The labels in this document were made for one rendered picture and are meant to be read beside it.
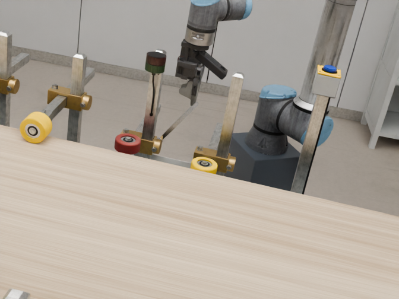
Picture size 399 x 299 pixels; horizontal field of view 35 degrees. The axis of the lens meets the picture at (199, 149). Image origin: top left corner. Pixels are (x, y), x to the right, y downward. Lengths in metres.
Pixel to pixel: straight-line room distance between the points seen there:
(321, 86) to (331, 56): 0.59
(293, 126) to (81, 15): 2.58
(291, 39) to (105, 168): 3.03
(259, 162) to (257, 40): 2.11
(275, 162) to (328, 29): 0.62
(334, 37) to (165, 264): 1.29
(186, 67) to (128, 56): 2.82
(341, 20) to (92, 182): 1.17
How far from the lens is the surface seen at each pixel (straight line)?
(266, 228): 1.66
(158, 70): 1.89
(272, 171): 2.71
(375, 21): 4.68
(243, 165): 2.73
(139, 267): 1.45
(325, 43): 2.46
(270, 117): 2.64
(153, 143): 2.04
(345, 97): 4.84
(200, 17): 1.93
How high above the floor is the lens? 1.81
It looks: 27 degrees down
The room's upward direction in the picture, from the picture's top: 10 degrees clockwise
